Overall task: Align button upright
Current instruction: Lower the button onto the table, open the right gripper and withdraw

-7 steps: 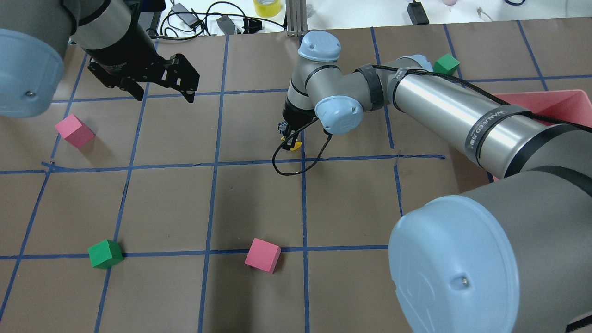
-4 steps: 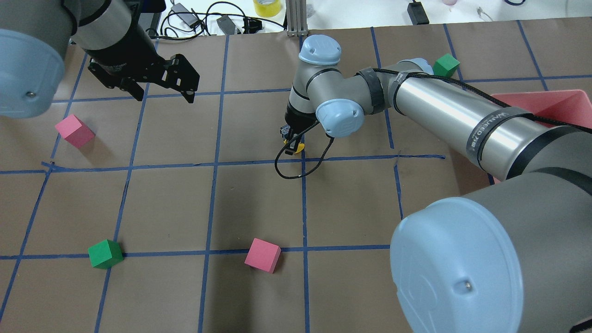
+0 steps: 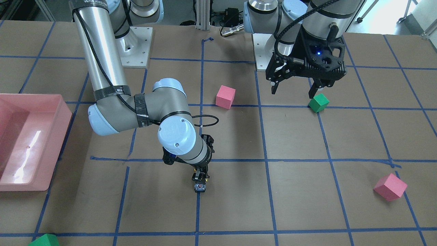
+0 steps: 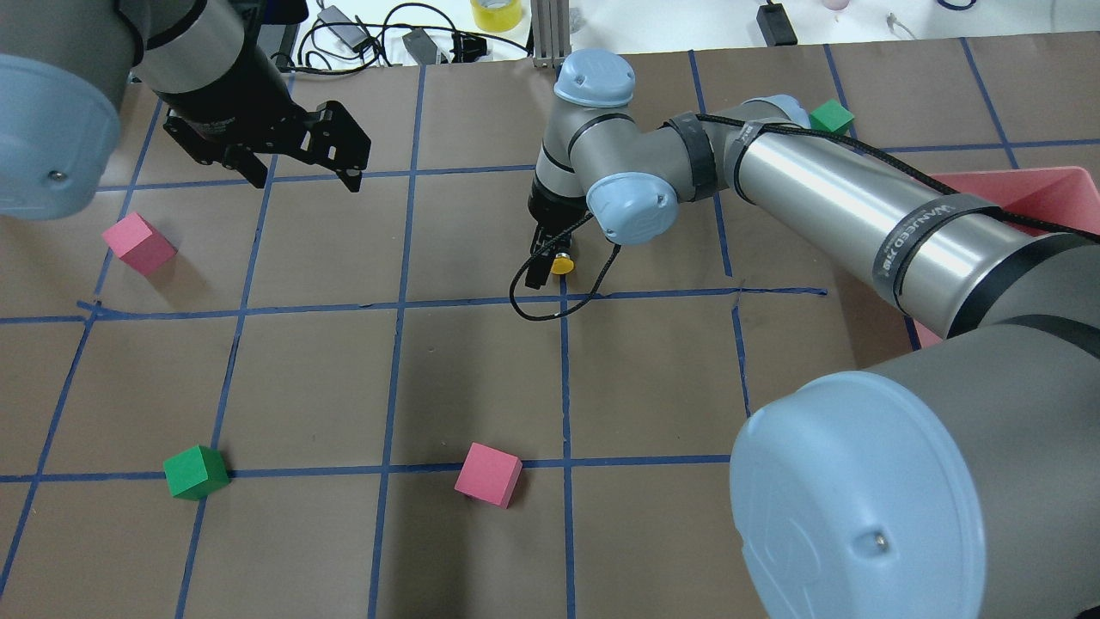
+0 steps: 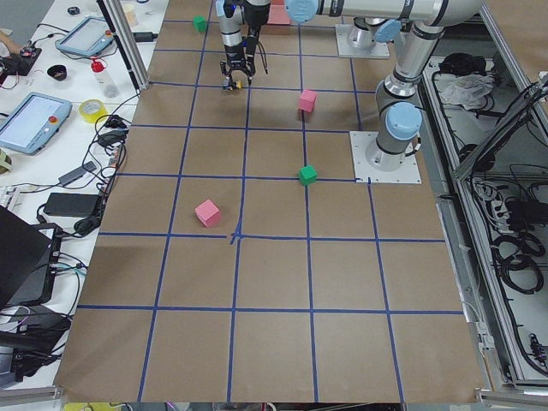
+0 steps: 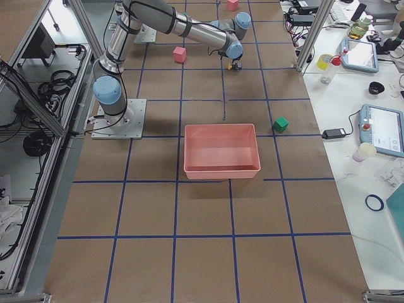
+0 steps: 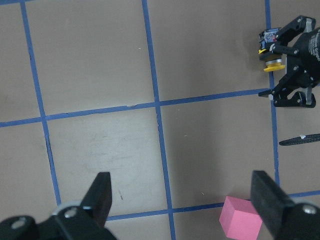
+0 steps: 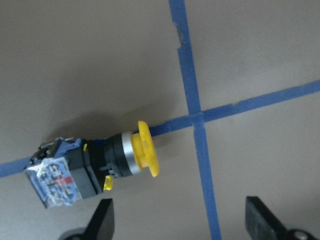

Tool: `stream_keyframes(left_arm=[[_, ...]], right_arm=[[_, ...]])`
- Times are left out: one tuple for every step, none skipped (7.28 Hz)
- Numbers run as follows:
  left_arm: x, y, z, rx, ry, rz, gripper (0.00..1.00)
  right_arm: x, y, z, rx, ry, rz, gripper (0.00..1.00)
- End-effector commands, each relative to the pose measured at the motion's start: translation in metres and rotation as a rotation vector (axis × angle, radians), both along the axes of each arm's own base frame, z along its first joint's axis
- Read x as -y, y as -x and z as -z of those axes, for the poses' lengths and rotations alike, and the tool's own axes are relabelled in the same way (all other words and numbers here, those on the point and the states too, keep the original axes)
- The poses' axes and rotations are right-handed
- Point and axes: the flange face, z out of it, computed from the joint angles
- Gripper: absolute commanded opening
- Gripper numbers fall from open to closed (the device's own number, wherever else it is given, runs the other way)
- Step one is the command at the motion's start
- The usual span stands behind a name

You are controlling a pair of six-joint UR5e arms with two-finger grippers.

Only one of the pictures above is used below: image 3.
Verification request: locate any green cube by bin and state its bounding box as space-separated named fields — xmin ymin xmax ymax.
xmin=28 ymin=234 xmax=60 ymax=246

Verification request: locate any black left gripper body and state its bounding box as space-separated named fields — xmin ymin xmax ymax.
xmin=266 ymin=26 xmax=348 ymax=82

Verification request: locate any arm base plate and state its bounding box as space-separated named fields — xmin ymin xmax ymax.
xmin=252 ymin=33 xmax=275 ymax=71
xmin=115 ymin=27 xmax=153 ymax=69

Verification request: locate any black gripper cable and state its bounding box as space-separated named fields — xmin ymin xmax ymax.
xmin=73 ymin=10 xmax=220 ymax=128

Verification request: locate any green cube near base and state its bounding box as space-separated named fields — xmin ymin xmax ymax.
xmin=308 ymin=94 xmax=330 ymax=113

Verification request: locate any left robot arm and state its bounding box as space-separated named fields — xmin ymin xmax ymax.
xmin=243 ymin=0 xmax=363 ymax=99

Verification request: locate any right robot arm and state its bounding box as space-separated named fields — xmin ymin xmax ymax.
xmin=69 ymin=0 xmax=214 ymax=192

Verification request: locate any pink cube far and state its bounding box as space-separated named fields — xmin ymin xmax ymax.
xmin=373 ymin=173 xmax=408 ymax=202

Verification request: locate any aluminium frame post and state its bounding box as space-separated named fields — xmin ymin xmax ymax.
xmin=193 ymin=0 xmax=212 ymax=32

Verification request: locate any pink plastic bin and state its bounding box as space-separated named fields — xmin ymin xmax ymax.
xmin=0 ymin=94 xmax=72 ymax=192

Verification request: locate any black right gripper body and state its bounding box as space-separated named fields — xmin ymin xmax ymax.
xmin=162 ymin=134 xmax=214 ymax=171

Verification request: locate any pink cube near base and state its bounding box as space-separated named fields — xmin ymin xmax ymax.
xmin=215 ymin=85 xmax=236 ymax=110

